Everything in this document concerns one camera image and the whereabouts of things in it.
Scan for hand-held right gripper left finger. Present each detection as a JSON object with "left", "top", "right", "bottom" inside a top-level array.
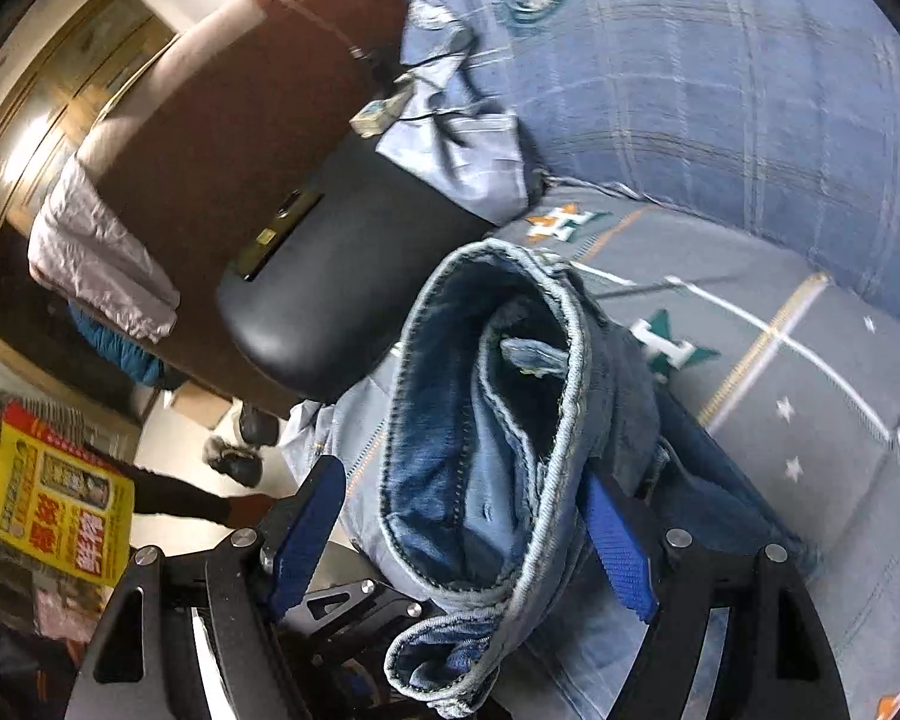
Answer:
[{"left": 64, "top": 456, "right": 347, "bottom": 720}]

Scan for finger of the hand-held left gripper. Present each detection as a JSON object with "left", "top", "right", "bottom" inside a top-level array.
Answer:
[{"left": 296, "top": 577, "right": 428, "bottom": 650}]

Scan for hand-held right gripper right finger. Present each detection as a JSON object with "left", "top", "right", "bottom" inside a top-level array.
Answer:
[{"left": 576, "top": 478, "right": 849, "bottom": 720}]

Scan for blue denim pants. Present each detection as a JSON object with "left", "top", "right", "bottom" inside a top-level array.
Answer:
[{"left": 281, "top": 240, "right": 818, "bottom": 720}]

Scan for person's left forearm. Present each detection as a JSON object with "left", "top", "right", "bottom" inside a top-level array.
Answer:
[{"left": 127, "top": 465, "right": 271, "bottom": 533}]

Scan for grey and black shoe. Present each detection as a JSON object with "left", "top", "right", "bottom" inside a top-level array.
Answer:
[
  {"left": 236, "top": 401, "right": 278, "bottom": 445},
  {"left": 202, "top": 435, "right": 263, "bottom": 487}
]

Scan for cardboard box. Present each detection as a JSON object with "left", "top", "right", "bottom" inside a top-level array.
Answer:
[{"left": 172, "top": 382, "right": 233, "bottom": 425}]

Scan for grey printed bed sheet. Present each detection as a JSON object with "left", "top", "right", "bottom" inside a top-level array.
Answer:
[{"left": 495, "top": 195, "right": 900, "bottom": 720}]

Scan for pink packet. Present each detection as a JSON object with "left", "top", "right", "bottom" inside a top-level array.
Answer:
[{"left": 34, "top": 581, "right": 113, "bottom": 642}]

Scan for yellow printed bag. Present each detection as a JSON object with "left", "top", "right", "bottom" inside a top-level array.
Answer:
[{"left": 0, "top": 401, "right": 136, "bottom": 590}]

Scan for teal cloth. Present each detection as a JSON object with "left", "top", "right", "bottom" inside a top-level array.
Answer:
[{"left": 66, "top": 300, "right": 167, "bottom": 391}]

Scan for white cloth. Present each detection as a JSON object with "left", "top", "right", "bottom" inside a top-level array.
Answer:
[{"left": 28, "top": 157, "right": 181, "bottom": 346}]

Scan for brown headboard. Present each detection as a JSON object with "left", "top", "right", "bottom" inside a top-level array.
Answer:
[{"left": 75, "top": 0, "right": 496, "bottom": 398}]

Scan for blue plaid duvet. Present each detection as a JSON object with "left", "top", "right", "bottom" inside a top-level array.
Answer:
[{"left": 397, "top": 0, "right": 900, "bottom": 331}]

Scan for wooden panelled door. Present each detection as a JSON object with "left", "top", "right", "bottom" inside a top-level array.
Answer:
[{"left": 0, "top": 0, "right": 177, "bottom": 293}]

